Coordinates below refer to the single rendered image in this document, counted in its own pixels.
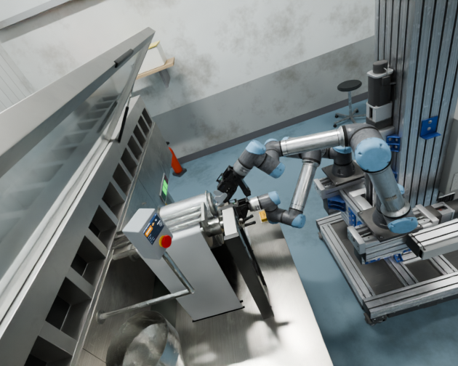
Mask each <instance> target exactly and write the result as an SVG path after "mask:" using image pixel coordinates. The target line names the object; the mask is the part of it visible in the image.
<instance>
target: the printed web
mask: <svg viewBox="0 0 458 366"><path fill-rule="evenodd" d="M201 202H204V203H205V205H206V207H207V219H208V221H209V220H211V219H213V217H212V215H211V213H210V211H209V208H208V205H207V202H206V196H205V193H203V194H200V195H197V196H194V197H191V198H188V199H185V200H181V201H178V202H176V203H172V204H169V205H167V206H163V207H161V211H160V213H161V217H164V216H168V215H171V214H175V213H177V212H180V211H184V210H186V209H189V208H193V207H196V206H199V205H201ZM212 241H213V244H212V247H211V248H210V249H212V248H216V247H219V246H221V245H220V244H219V243H218V241H217V238H216V237H215V236H212Z"/></svg>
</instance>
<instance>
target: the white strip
mask: <svg viewBox="0 0 458 366"><path fill-rule="evenodd" d="M202 233H204V228H203V227H201V228H200V226H197V227H194V228H191V229H187V230H184V231H181V232H178V233H175V234H172V235H173V238H172V244H171V245H170V246H169V247H168V248H167V249H166V252H167V253H168V254H169V255H170V256H171V258H172V260H173V261H174V262H175V264H176V265H177V266H178V268H179V269H180V271H181V272H182V273H183V274H184V276H185V278H186V279H187V280H188V282H189V283H190V284H191V286H192V287H193V288H194V290H195V292H194V293H193V294H189V295H186V296H182V297H179V298H176V299H177V301H178V302H179V303H180V304H181V306H182V307H183V308H184V309H185V311H186V312H187V313H188V314H189V315H190V316H191V317H192V319H193V322H197V321H199V320H204V319H207V318H210V317H215V316H217V315H221V314H225V313H228V312H233V311H236V310H239V309H243V308H245V306H242V305H241V303H240V301H239V300H238V298H237V296H236V294H235V293H234V291H233V289H232V288H231V286H230V283H229V282H228V280H227V278H226V276H225V275H224V273H223V271H222V270H221V268H220V265H219V264H218V263H217V260H216V258H215V257H214V255H213V253H212V252H211V250H210V248H209V246H208V245H207V243H206V241H205V239H204V237H203V235H202ZM136 253H138V254H139V255H140V256H141V258H142V259H143V260H144V261H145V263H146V264H147V265H148V266H149V267H150V268H151V269H152V271H153V272H154V273H155V274H156V276H157V277H158V278H159V279H160V281H162V283H163V284H164V285H165V286H166V288H167V289H168V290H169V291H170V293H175V292H178V291H181V290H185V289H186V288H185V286H184V285H183V284H182V283H181V281H180V280H179V278H178V277H177V275H176V274H175V273H174V272H173V271H172V269H171V268H170V267H169V265H168V264H167V263H166V262H165V260H164V259H163V257H161V259H160V260H156V259H145V258H143V256H142V255H141V254H140V252H139V251H138V250H137V249H136V248H133V249H131V250H128V251H124V252H121V253H117V254H115V255H113V260H117V259H122V258H124V257H127V256H131V255H134V254H136Z"/></svg>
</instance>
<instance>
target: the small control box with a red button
mask: <svg viewBox="0 0 458 366"><path fill-rule="evenodd" d="M122 232H123V233H124V234H125V235H126V237H127V238H128V239H129V240H130V242H131V243H132V244H133V246H134V247H135V248H136V249H137V250H138V251H139V252H140V254H141V255H142V256H143V258H145V259H156V260H160V259H161V257H162V256H163V255H164V252H165V250H166V249H167V248H168V247H169V246H170V245H171V244H172V238H173V235H172V233H171V232H170V231H169V229H168V227H167V226H166V225H165V223H164V221H163V220H162V218H161V217H160V216H159V214H158V212H157V211H156V209H154V208H140V209H138V211H137V212H136V213H135V215H134V216H133V217H132V218H131V220H130V221H129V223H128V224H127V225H126V226H125V228H124V229H123V230H122Z"/></svg>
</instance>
